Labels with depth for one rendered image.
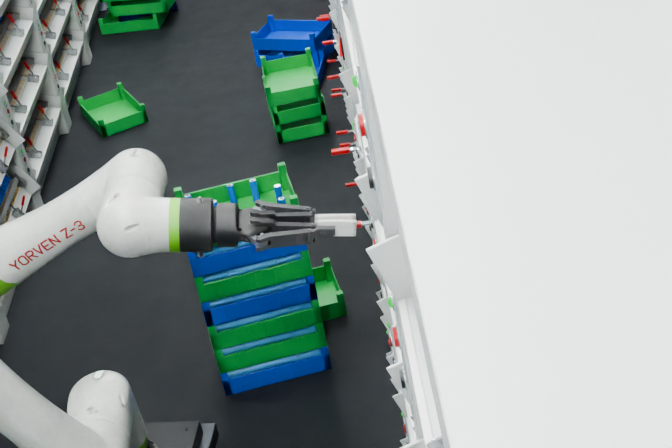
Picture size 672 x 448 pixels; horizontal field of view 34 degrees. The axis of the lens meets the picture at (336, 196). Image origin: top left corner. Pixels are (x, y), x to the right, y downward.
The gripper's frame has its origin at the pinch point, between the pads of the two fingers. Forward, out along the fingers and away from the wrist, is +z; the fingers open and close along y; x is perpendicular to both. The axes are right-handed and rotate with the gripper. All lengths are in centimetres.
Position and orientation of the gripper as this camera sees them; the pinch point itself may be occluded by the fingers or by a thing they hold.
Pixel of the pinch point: (335, 225)
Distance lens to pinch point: 188.0
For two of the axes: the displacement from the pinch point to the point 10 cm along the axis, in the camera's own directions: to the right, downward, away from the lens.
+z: 10.0, 0.0, 0.8
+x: 0.4, -8.6, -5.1
